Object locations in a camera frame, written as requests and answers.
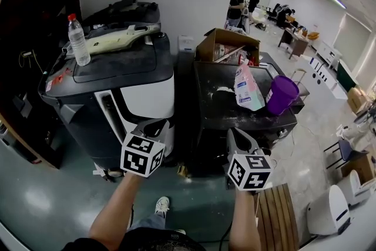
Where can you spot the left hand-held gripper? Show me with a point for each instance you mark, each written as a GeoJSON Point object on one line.
{"type": "Point", "coordinates": [136, 158]}

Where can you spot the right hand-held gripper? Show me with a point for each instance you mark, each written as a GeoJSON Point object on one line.
{"type": "Point", "coordinates": [249, 173]}

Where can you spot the person's left forearm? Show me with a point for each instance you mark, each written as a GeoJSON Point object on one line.
{"type": "Point", "coordinates": [114, 208]}

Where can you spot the person's right forearm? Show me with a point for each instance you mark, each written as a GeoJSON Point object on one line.
{"type": "Point", "coordinates": [243, 220]}

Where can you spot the pink detergent bag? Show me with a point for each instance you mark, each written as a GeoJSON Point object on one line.
{"type": "Point", "coordinates": [248, 91]}

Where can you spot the black front-load washing machine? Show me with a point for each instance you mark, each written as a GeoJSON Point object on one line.
{"type": "Point", "coordinates": [217, 108]}

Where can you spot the black white top-load washing machine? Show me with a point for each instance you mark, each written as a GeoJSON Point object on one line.
{"type": "Point", "coordinates": [117, 82]}

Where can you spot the purple bucket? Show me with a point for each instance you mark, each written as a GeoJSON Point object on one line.
{"type": "Point", "coordinates": [280, 97]}

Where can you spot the person's left shoe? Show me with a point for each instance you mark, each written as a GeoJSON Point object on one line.
{"type": "Point", "coordinates": [162, 205]}

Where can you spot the person's shoe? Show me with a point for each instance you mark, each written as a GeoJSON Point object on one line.
{"type": "Point", "coordinates": [181, 232]}
{"type": "Point", "coordinates": [162, 205]}

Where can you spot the wooden slat platform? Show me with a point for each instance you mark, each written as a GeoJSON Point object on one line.
{"type": "Point", "coordinates": [276, 214]}

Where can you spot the white and blue box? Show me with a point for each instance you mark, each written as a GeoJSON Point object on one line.
{"type": "Point", "coordinates": [186, 43]}

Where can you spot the open cardboard box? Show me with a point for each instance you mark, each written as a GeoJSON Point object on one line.
{"type": "Point", "coordinates": [205, 48]}

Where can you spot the cream plastic housing part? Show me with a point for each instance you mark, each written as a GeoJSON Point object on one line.
{"type": "Point", "coordinates": [111, 41]}

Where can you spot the person's right shoe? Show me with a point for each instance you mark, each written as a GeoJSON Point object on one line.
{"type": "Point", "coordinates": [181, 232]}

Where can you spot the dark grey chair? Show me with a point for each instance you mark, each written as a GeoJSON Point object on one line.
{"type": "Point", "coordinates": [345, 151]}

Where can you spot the white bathtub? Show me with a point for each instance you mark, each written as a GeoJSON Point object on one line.
{"type": "Point", "coordinates": [323, 76]}

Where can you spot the white toilet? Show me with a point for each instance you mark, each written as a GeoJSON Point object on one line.
{"type": "Point", "coordinates": [326, 211]}
{"type": "Point", "coordinates": [357, 188]}

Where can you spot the person's black t-shirt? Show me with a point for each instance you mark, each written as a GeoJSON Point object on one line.
{"type": "Point", "coordinates": [141, 242]}

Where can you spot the clear plastic bottle red cap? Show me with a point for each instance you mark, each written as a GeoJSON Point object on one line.
{"type": "Point", "coordinates": [78, 44]}

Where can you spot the wooden desk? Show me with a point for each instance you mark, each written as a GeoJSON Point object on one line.
{"type": "Point", "coordinates": [293, 41]}

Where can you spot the brown carton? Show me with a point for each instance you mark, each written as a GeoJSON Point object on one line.
{"type": "Point", "coordinates": [359, 166]}

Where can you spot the dark low cabinet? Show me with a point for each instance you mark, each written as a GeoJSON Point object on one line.
{"type": "Point", "coordinates": [32, 147]}

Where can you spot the green bathtub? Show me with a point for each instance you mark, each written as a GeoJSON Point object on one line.
{"type": "Point", "coordinates": [345, 76]}

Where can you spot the plain cardboard box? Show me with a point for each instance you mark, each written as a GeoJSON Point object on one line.
{"type": "Point", "coordinates": [357, 100]}

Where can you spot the white cabinet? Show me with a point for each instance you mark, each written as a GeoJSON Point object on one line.
{"type": "Point", "coordinates": [329, 54]}

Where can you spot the yellow cushion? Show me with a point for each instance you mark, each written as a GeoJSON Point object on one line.
{"type": "Point", "coordinates": [313, 35]}

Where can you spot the ceiling strip light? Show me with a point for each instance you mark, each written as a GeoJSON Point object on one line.
{"type": "Point", "coordinates": [336, 0]}

